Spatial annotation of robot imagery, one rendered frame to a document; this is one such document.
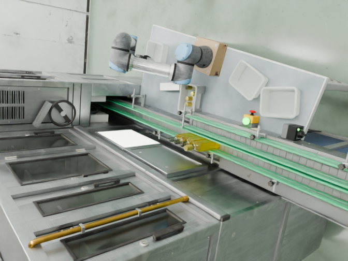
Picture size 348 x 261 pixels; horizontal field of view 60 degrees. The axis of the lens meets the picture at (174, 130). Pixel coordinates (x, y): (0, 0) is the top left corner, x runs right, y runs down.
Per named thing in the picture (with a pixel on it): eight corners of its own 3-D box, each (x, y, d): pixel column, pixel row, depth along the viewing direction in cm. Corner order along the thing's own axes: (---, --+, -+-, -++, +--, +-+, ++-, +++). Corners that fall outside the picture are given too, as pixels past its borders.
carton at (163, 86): (165, 83, 254) (160, 83, 250) (185, 82, 236) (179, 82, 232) (165, 90, 254) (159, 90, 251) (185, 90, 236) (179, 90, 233)
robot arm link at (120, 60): (196, 64, 191) (110, 45, 184) (190, 87, 194) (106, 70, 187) (193, 63, 203) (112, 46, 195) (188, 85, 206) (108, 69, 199)
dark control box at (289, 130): (288, 135, 173) (280, 137, 168) (291, 122, 171) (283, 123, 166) (301, 140, 167) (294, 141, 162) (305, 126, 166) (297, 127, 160)
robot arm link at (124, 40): (112, 27, 182) (126, 33, 230) (109, 45, 184) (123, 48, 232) (131, 31, 182) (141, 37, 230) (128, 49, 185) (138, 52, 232)
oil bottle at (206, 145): (213, 146, 200) (189, 149, 186) (214, 138, 199) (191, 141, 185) (219, 149, 196) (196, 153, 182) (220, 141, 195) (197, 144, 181)
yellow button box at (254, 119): (248, 124, 193) (242, 125, 188) (250, 113, 191) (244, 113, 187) (258, 127, 188) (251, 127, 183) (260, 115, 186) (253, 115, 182)
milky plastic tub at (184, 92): (185, 111, 237) (176, 111, 231) (189, 82, 232) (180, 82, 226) (201, 116, 224) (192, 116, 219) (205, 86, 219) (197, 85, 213)
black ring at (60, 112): (73, 124, 248) (46, 126, 234) (74, 99, 243) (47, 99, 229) (75, 126, 244) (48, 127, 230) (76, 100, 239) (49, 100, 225)
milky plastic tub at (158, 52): (155, 41, 262) (147, 39, 257) (171, 45, 247) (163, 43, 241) (152, 60, 268) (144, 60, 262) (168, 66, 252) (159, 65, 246)
